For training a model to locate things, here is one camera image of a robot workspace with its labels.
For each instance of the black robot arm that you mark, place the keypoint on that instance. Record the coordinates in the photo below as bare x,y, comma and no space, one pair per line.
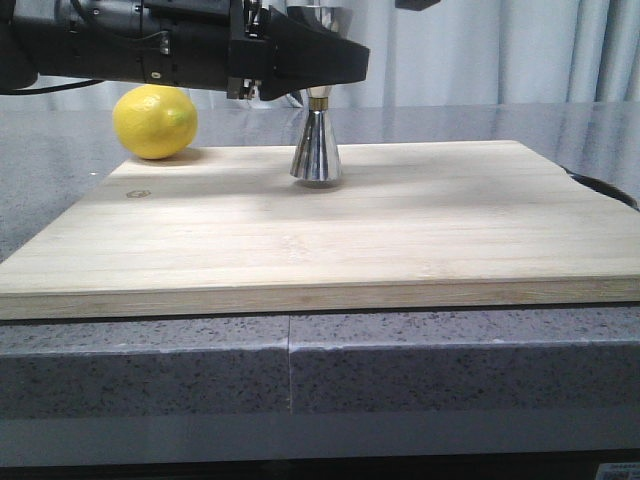
97,40

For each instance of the label at bottom corner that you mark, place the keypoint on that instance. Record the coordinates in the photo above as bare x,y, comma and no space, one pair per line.
618,471

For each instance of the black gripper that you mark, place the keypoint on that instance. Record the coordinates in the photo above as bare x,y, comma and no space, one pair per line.
235,46

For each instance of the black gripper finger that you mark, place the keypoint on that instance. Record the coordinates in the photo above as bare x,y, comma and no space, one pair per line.
415,4

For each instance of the light wooden cutting board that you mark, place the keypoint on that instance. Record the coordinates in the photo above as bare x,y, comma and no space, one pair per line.
227,230

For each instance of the black object behind board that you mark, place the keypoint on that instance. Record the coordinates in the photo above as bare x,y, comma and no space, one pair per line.
604,188

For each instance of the silver double-cone jigger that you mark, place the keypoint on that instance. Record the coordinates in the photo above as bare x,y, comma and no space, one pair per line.
316,160

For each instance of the yellow lemon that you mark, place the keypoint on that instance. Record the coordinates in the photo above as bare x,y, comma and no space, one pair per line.
155,122

